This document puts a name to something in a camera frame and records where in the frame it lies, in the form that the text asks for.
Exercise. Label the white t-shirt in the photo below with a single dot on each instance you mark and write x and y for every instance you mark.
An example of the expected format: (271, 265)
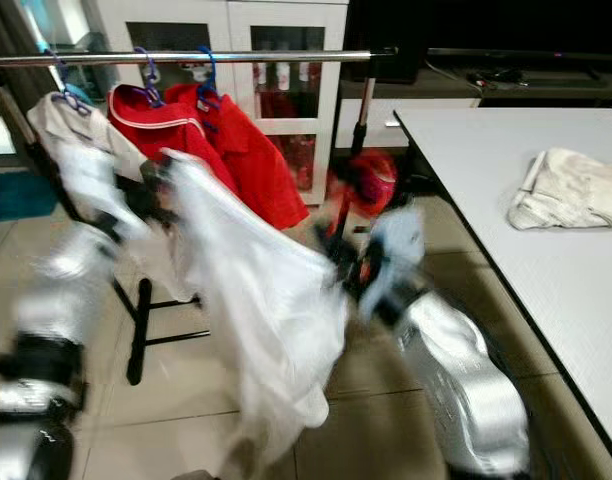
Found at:
(266, 300)

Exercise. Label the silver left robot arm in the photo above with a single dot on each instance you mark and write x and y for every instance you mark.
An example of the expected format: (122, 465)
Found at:
(56, 300)

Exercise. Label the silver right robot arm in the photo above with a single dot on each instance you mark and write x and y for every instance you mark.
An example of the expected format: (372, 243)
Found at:
(466, 380)

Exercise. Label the purple plastic hanger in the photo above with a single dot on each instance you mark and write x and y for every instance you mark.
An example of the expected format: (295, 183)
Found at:
(151, 92)
(68, 95)

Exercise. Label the blue plastic hanger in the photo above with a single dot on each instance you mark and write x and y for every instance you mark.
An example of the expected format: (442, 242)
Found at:
(208, 95)

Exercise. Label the red polo shirt white trim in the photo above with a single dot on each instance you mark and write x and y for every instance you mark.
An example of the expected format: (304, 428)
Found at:
(156, 125)

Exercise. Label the pink plastic container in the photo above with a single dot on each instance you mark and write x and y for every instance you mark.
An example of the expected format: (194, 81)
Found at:
(374, 180)

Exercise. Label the plain red shirt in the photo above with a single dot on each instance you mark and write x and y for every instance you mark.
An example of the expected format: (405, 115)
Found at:
(256, 160)

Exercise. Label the teal rug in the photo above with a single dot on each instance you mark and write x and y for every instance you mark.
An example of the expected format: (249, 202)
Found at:
(11, 195)

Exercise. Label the white table black legs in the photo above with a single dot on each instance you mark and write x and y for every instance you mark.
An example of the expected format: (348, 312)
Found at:
(496, 260)

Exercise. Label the white low drawer unit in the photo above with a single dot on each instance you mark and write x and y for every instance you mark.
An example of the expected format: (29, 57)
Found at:
(386, 115)

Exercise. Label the white glass-door cabinet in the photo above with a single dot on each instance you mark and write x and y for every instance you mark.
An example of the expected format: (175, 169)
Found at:
(226, 12)

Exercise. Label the black television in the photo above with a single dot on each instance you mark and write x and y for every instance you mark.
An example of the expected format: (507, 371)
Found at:
(496, 22)

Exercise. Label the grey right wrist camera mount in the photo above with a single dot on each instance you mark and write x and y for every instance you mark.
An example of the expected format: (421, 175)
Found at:
(396, 255)

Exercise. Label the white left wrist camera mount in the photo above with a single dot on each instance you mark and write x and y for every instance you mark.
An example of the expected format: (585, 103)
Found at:
(96, 190)

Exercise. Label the black clothes rack silver rail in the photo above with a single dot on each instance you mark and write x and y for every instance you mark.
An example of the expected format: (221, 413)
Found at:
(296, 57)

